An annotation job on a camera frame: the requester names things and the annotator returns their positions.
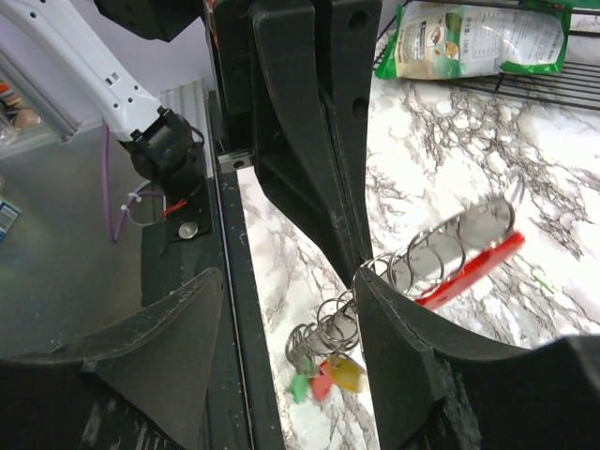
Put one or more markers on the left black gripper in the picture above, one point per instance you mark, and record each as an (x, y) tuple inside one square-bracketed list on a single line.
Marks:
[(316, 183)]

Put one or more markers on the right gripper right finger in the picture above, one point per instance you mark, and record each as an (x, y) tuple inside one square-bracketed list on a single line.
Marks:
[(436, 385)]

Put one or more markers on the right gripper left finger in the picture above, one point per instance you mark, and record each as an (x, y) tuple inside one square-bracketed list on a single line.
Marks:
[(142, 377)]

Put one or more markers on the yellow key tag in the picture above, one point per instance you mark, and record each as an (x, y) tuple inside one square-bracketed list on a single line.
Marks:
[(346, 373)]

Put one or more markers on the red key tag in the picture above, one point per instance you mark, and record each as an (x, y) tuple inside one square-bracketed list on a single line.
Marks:
[(321, 383)]

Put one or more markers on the steel key organizer red handle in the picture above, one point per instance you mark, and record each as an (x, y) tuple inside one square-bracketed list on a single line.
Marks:
[(436, 266)]

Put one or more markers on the green key tag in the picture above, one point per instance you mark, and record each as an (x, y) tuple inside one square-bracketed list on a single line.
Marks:
[(301, 382)]

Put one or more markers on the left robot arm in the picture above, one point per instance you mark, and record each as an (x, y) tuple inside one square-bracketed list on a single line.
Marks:
[(157, 139)]

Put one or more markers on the green white snack packet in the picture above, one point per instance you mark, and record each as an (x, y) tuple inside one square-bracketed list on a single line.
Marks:
[(438, 42)]

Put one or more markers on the small green stick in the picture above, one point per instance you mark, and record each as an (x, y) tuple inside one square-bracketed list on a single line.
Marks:
[(544, 284)]

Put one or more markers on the black wire rack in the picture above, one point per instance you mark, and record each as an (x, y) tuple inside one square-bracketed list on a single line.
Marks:
[(576, 85)]

